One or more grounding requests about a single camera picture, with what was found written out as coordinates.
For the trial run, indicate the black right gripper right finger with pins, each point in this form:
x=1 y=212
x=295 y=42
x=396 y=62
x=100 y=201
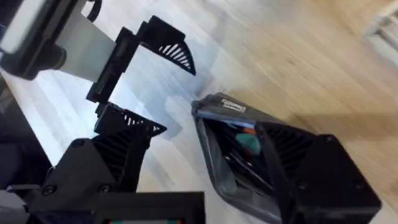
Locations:
x=326 y=186

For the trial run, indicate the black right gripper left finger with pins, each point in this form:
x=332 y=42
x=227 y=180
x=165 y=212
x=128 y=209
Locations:
x=81 y=168

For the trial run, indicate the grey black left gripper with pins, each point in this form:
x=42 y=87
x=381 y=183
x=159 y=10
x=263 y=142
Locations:
x=90 y=53

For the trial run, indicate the grey zip bag blue trim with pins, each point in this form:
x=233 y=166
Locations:
x=217 y=105

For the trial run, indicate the left wrist upright plate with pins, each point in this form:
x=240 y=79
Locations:
x=21 y=25

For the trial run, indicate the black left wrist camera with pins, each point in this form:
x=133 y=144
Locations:
x=31 y=63

